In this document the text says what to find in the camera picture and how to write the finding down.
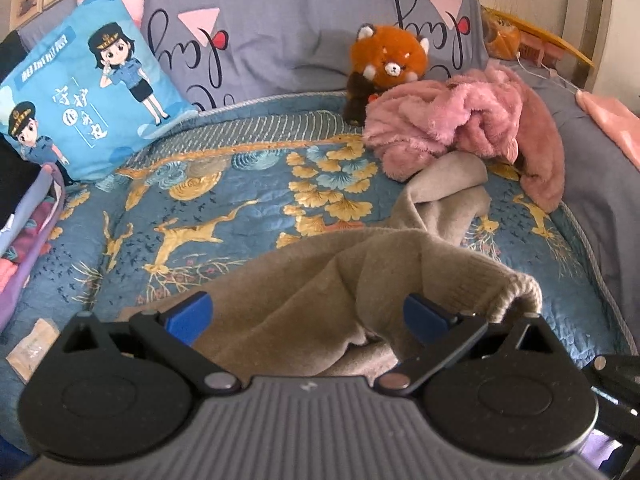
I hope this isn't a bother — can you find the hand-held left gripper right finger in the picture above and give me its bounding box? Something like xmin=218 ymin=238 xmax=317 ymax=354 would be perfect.
xmin=376 ymin=294 xmax=563 ymax=395

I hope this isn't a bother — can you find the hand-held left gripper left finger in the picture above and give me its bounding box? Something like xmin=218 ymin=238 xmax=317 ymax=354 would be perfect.
xmin=61 ymin=291 xmax=242 ymax=394

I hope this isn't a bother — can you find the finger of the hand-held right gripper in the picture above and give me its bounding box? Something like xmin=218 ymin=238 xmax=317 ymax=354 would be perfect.
xmin=582 ymin=354 xmax=640 ymax=406

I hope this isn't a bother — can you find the beige knit sweater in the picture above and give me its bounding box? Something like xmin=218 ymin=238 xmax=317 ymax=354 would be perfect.
xmin=120 ymin=152 xmax=543 ymax=378

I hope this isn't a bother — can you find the pink fluffy garment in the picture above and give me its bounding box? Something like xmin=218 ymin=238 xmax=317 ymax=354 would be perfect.
xmin=361 ymin=65 xmax=566 ymax=213

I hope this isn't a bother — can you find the stack of folded clothes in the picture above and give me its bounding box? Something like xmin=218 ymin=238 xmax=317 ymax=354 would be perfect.
xmin=0 ymin=135 xmax=68 ymax=331

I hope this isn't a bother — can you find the blue patterned quilted bedspread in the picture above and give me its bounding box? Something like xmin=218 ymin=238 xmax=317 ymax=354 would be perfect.
xmin=0 ymin=92 xmax=636 ymax=456

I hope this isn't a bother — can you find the small brown paper packet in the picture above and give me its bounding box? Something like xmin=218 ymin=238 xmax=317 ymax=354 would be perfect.
xmin=6 ymin=317 xmax=63 ymax=386

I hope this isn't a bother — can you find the grey duvet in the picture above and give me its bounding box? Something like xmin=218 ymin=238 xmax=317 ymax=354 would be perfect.
xmin=500 ymin=60 xmax=640 ymax=341

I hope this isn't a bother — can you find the pink cloth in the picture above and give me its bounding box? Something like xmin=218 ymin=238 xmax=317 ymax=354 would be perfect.
xmin=575 ymin=87 xmax=640 ymax=168

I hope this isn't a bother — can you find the blue cartoon print pillow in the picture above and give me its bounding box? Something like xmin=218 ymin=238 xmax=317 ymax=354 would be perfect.
xmin=0 ymin=0 xmax=201 ymax=183

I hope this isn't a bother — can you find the red panda plush toy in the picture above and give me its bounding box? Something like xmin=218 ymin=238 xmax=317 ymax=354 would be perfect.
xmin=342 ymin=22 xmax=431 ymax=126

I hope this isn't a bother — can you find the pink plastic object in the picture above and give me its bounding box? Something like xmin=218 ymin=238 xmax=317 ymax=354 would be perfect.
xmin=519 ymin=35 xmax=562 ymax=67

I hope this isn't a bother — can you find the orange fluffy object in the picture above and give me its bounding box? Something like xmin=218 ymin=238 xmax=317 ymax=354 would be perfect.
xmin=482 ymin=10 xmax=523 ymax=61

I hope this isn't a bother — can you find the grey script print pillow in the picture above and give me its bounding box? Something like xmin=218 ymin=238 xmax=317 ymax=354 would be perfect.
xmin=135 ymin=0 xmax=491 ymax=111

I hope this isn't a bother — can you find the white cable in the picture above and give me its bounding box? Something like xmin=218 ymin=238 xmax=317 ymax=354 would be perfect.
xmin=515 ymin=55 xmax=586 ymax=95

